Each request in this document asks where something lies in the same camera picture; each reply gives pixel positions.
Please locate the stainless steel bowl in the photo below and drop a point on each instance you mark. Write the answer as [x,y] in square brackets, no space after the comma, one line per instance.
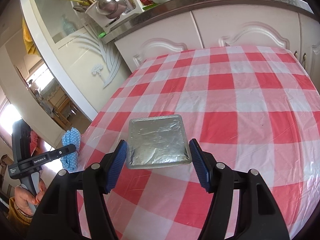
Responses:
[110,7]

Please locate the grey speckled kitchen countertop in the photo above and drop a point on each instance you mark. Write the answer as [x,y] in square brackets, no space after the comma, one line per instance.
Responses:
[200,2]

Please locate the white cabinet door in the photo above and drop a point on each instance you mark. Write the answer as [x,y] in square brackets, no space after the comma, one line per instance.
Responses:
[311,37]
[237,20]
[162,37]

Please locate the person's left hand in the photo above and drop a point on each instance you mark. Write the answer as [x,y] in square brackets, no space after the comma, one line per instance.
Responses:
[23,197]

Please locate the clear blue water bottle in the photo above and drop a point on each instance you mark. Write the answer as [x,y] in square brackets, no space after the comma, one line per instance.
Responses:
[68,26]

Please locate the yellow cloth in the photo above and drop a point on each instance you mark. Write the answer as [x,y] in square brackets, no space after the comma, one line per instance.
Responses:
[27,37]

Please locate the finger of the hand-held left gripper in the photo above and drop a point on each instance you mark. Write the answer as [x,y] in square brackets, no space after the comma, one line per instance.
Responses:
[62,151]

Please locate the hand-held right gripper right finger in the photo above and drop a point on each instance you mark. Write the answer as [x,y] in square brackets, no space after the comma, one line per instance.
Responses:
[200,166]

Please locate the person's left forearm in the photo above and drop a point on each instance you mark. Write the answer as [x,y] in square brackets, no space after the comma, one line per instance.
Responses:
[17,217]

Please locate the white utensil holder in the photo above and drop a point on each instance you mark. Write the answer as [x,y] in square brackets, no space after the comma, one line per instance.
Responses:
[92,11]

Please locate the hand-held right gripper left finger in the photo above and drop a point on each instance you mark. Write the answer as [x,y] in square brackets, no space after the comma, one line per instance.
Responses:
[116,167]

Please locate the wooden chair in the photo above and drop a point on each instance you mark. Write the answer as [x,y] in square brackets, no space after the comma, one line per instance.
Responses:
[62,110]

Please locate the blue patterned cloth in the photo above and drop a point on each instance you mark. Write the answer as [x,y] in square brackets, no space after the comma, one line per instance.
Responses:
[72,140]

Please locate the silver foil blister pack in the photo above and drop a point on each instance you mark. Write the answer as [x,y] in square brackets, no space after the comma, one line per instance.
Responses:
[157,142]

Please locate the small green clip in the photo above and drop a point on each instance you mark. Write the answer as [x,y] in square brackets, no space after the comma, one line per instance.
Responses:
[102,35]

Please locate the red white checkered tablecloth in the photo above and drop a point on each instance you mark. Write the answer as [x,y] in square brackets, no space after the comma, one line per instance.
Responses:
[250,105]

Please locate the glass door white floral print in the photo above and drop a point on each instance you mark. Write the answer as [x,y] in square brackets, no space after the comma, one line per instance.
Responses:
[82,62]

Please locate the white dish rack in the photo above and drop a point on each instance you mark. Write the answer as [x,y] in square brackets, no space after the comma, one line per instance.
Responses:
[135,7]

